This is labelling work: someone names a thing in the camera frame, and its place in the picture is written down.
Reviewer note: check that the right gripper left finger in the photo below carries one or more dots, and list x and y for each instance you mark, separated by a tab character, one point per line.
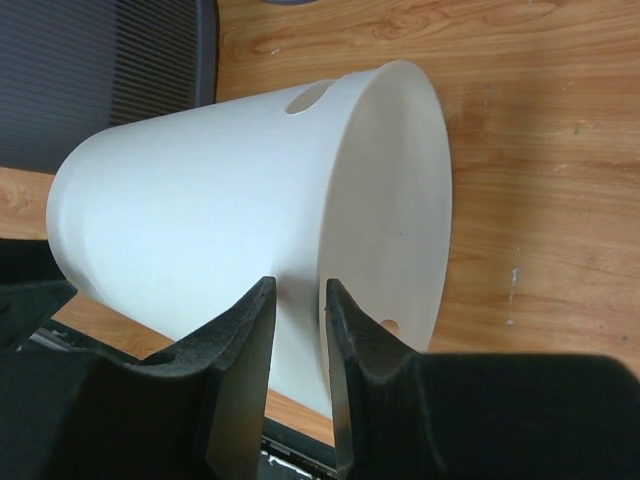
194	410

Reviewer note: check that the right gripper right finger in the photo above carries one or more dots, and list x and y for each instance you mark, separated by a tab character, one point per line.
402	414

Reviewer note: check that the white round bin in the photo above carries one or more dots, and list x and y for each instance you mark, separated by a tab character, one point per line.
170	220

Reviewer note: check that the grey mesh square bin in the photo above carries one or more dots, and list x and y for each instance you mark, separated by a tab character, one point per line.
70	69

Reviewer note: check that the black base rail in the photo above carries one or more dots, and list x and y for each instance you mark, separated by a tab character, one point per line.
285	453

